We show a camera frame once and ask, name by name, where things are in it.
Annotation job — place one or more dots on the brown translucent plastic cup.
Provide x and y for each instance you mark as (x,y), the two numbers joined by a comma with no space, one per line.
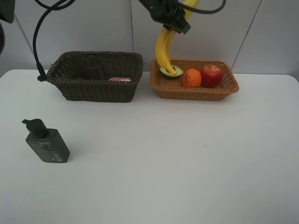
(73,66)

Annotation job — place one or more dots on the orange tangerine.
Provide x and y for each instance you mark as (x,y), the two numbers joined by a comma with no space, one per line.
(191,78)

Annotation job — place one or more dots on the halved avocado with pit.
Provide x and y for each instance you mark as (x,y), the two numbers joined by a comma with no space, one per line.
(168,75)

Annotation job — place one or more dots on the dark brown wicker basket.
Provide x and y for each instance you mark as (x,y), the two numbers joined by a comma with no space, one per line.
(116,64)

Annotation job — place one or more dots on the light orange wicker basket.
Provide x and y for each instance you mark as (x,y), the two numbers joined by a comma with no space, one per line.
(172,88)

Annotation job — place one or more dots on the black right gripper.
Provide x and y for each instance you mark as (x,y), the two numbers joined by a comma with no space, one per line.
(167,13)

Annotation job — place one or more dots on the red apple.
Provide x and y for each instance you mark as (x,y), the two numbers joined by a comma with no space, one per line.
(211,76)

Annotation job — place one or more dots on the dark green pump bottle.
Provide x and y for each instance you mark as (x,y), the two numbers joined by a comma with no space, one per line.
(48,144)

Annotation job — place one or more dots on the pink detergent bottle white cap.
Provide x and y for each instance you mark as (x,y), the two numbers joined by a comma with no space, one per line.
(119,79)

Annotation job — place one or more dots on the purple translucent plastic cup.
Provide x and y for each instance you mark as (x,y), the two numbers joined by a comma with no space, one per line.
(94,68)

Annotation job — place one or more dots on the yellow banana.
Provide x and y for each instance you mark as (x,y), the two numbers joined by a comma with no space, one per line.
(164,42)

